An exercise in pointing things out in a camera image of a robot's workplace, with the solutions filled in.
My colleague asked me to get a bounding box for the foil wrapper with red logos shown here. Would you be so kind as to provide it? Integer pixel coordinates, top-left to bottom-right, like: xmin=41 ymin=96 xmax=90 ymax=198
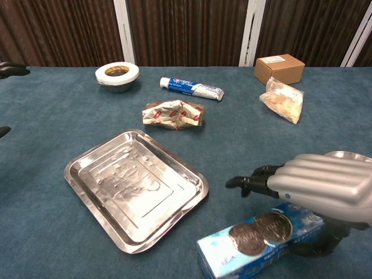
xmin=141 ymin=99 xmax=205 ymax=131

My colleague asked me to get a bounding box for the blue cookie box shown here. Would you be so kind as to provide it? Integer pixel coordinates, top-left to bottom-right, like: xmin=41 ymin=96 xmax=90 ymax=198
xmin=196 ymin=202 xmax=326 ymax=279

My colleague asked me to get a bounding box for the white tape roll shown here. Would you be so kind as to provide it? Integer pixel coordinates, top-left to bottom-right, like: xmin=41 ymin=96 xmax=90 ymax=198
xmin=94 ymin=61 xmax=140 ymax=87
xmin=97 ymin=67 xmax=139 ymax=94

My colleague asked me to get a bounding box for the rectangular steel tray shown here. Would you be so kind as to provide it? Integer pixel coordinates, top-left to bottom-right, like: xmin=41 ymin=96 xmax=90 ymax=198
xmin=63 ymin=129 xmax=210 ymax=255

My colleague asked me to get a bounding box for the brown pleated partition panel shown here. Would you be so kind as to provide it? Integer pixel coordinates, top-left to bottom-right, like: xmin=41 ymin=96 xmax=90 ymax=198
xmin=255 ymin=0 xmax=367 ymax=67
xmin=126 ymin=0 xmax=251 ymax=67
xmin=353 ymin=28 xmax=372 ymax=67
xmin=0 ymin=0 xmax=129 ymax=68

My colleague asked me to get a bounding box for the clear plastic snack bag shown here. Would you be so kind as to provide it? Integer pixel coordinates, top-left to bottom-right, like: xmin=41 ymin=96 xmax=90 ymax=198
xmin=259 ymin=76 xmax=305 ymax=125

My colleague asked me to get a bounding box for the white partition post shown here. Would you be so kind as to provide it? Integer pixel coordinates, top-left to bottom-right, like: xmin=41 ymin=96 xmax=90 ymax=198
xmin=238 ymin=0 xmax=267 ymax=67
xmin=340 ymin=0 xmax=372 ymax=67
xmin=112 ymin=0 xmax=137 ymax=66

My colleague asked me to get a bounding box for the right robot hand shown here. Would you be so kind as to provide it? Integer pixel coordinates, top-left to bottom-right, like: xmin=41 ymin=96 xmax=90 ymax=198
xmin=225 ymin=153 xmax=372 ymax=258

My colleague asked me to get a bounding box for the brown cardboard box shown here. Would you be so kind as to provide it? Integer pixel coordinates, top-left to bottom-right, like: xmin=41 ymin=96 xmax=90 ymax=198
xmin=253 ymin=53 xmax=306 ymax=85

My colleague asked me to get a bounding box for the blue felt table mat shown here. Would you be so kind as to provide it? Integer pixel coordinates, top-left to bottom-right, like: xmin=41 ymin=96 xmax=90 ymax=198
xmin=0 ymin=66 xmax=372 ymax=279

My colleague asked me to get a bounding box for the blue white toothpaste tube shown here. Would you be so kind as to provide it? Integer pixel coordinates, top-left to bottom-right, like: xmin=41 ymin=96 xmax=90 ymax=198
xmin=159 ymin=76 xmax=225 ymax=102

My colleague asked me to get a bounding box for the round steel plate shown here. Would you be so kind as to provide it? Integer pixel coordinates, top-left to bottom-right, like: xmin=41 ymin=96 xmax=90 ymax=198
xmin=324 ymin=150 xmax=372 ymax=163

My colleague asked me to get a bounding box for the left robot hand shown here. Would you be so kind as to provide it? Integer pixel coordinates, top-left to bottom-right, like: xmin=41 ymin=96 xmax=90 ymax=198
xmin=0 ymin=62 xmax=31 ymax=139

